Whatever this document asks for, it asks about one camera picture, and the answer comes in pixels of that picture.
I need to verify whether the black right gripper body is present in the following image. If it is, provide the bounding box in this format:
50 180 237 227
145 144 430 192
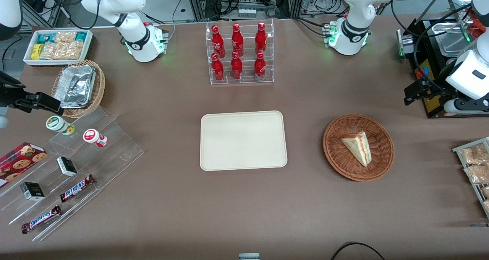
0 72 26 108

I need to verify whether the triangular sandwich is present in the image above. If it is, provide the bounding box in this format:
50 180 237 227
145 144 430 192
340 132 372 167

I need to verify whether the light oval wicker basket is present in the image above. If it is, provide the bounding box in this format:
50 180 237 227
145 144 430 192
51 60 106 119

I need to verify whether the brown round wicker basket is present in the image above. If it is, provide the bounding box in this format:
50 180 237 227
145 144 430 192
323 114 395 182

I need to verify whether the right tray of pastries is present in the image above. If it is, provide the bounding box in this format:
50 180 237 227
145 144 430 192
452 137 489 219

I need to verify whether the cream plastic serving tray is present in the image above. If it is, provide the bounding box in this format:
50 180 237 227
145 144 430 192
200 110 288 171

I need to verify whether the green lid yogurt cup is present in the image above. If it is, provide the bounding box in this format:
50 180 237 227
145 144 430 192
46 115 75 135

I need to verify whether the aluminium foil container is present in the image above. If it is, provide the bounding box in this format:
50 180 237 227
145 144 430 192
53 65 97 109

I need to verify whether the red lid yogurt cup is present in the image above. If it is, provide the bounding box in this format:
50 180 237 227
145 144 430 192
83 128 108 148

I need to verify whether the large clear cracker bag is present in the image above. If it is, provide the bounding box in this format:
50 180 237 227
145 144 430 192
40 41 85 60

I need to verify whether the red chocolate cookie box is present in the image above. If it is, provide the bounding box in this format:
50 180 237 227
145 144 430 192
0 142 48 188

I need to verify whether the small black carton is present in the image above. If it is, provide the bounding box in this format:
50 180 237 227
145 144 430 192
20 182 45 201
57 156 78 177

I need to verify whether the small clear cracker bag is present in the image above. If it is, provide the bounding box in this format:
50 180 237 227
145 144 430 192
53 31 77 44

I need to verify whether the white rectangular snack bin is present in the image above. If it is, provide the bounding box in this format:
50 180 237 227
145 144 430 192
23 29 94 67

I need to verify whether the clear acrylic step stand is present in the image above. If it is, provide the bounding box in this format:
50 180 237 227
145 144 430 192
0 106 145 242

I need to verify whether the brown snickers bar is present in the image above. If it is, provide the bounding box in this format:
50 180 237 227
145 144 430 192
60 174 96 203
21 205 62 234

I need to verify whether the red cola bottle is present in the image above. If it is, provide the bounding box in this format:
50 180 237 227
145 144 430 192
211 25 225 58
254 52 266 81
255 22 267 56
231 23 244 57
231 52 243 80
211 53 225 82

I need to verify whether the clear acrylic bottle rack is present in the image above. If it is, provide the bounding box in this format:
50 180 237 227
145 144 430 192
206 19 275 85

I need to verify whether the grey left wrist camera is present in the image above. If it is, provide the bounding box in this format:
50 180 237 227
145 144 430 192
444 98 489 115

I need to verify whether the aluminium profile frame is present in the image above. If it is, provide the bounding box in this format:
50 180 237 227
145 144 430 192
185 0 306 21

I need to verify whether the black looped cable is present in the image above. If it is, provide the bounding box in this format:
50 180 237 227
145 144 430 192
330 242 386 260

